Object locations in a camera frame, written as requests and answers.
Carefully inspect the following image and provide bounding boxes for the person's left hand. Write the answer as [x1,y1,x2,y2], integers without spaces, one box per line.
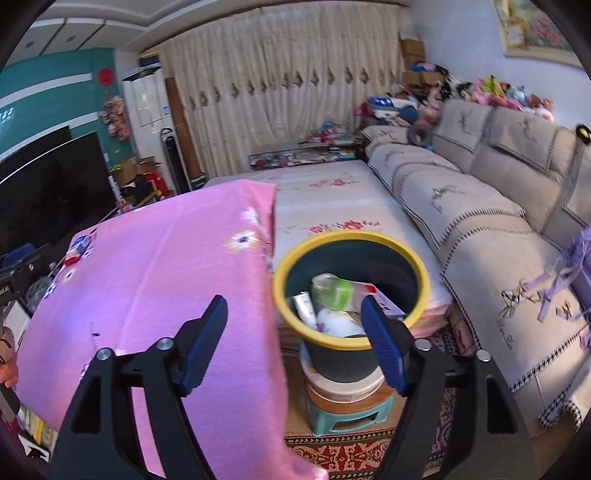
[0,327,19,391]

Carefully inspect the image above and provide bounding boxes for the small blue carton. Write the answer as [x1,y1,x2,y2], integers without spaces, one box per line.
[65,235,95,266]

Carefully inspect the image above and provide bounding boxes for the beige embroidered curtain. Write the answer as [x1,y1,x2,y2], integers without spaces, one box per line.
[157,4,402,178]

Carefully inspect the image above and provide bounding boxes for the row of plush toys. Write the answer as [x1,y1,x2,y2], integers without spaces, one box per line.
[466,76,555,121]

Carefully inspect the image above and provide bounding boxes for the glass ashtray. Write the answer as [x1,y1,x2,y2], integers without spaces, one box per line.
[25,277,58,315]

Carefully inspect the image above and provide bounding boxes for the blue star pillow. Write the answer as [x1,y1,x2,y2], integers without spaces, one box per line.
[369,96,419,118]

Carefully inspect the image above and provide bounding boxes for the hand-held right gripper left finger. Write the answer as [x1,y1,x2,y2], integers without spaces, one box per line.
[53,295,228,480]

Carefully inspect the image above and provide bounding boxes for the pink white carton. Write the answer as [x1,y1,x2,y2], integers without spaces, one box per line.
[365,284,407,321]

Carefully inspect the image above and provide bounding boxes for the black monitor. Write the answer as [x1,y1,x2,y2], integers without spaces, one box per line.
[0,124,72,162]

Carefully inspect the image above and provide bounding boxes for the white paper tub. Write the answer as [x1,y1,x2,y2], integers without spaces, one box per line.
[316,308,365,337]

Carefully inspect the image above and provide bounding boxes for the white floral bedsheet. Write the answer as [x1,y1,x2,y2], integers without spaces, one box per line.
[203,159,453,324]

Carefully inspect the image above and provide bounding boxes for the black tower fan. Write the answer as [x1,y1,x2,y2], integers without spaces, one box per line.
[159,128,181,195]

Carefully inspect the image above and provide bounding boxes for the open cardboard boxes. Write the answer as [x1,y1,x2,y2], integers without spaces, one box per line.
[108,157,167,204]

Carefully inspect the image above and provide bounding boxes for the teal plastic stool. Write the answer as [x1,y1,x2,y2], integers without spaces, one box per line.
[305,385,395,437]

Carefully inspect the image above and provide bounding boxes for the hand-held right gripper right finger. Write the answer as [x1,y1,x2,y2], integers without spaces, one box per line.
[360,295,539,480]

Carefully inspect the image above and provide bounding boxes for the yellow-rimmed dark trash bin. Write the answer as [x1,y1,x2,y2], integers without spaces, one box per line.
[272,231,431,384]

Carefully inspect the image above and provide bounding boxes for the framed flower painting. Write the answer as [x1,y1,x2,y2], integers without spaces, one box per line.
[494,0,585,69]

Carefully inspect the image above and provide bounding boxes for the white round container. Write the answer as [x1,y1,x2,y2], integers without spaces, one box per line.
[300,344,393,407]

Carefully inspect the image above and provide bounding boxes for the pile of books and toys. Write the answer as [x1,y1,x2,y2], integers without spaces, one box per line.
[249,121,365,171]

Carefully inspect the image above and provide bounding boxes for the pink floral tablecloth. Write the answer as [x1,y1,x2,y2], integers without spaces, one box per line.
[16,179,328,480]

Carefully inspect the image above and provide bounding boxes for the grey sofa with deer covers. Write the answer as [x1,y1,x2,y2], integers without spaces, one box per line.
[360,99,591,444]

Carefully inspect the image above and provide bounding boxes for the stack of cardboard boxes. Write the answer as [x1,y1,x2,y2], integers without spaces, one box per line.
[399,39,444,86]

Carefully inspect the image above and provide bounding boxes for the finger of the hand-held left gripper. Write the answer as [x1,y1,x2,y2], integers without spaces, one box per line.
[14,247,57,274]
[23,276,55,296]

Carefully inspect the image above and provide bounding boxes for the green white plastic bottle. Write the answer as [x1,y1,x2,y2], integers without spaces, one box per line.
[311,273,370,311]

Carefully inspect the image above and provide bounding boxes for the white cardboard box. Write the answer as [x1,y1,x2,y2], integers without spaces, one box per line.
[292,293,319,330]

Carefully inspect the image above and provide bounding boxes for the hanging flower decoration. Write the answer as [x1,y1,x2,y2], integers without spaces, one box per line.
[99,92,129,141]

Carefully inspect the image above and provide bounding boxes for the large black television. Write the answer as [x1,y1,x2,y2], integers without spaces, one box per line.
[0,130,116,259]

